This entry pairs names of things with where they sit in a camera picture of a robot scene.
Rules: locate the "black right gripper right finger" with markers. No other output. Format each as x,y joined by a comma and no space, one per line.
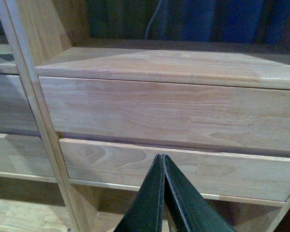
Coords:
189,210

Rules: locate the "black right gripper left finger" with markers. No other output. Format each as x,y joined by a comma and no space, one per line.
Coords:
145,214

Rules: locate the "right wooden shelf unit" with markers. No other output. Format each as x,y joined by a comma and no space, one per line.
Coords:
75,55

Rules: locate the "wooden shelf unit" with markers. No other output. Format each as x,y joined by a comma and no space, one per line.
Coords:
20,51
75,55

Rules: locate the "blue books row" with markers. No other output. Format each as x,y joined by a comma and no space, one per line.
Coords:
228,21

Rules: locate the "left wooden shelf unit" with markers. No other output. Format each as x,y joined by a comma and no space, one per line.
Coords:
20,51

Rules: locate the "lower wooden drawer right unit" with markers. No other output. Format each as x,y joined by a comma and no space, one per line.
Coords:
223,174

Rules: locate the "wooden drawer unit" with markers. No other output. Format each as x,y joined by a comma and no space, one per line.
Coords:
236,117
223,174
15,113
23,156

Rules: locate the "upper wooden drawer right unit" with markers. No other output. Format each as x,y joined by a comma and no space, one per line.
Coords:
236,117

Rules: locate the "lower wooden drawer left unit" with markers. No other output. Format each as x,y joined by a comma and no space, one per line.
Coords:
23,156

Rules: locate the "upper wooden drawer left unit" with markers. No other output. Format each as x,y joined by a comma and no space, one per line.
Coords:
15,113

